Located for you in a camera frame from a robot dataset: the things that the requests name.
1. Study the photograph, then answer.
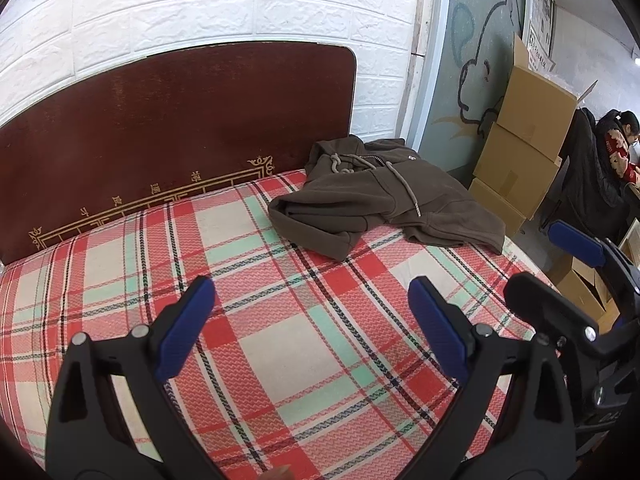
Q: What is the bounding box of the brown hoodie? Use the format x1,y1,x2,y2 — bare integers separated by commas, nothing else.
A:
268,136,506,261

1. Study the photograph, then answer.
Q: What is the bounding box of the open cardboard box on floor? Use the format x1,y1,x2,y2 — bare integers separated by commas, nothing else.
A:
547,255,620,334

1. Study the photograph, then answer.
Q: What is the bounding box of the black office chair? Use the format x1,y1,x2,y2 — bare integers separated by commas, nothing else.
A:
540,107,630,243

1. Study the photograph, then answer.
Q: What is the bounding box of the bottom cardboard box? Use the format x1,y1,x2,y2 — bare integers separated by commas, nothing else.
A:
469,178,525,238

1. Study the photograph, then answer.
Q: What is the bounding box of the middle cardboard box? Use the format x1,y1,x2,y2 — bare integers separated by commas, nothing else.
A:
473,122,562,219

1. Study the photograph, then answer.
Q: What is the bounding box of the seated person in background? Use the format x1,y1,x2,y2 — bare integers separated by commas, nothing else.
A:
597,110,639,188

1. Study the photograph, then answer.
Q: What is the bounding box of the top cardboard box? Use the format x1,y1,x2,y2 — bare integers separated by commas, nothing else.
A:
497,35,598,160

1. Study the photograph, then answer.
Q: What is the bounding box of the red plaid bed sheet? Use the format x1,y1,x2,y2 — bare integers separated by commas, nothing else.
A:
1,171,537,479

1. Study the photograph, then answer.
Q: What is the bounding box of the dark red wooden headboard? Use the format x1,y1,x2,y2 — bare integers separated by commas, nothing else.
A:
1,41,357,263

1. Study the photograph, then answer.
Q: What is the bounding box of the white wall poster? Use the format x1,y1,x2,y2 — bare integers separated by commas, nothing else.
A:
522,0,555,74

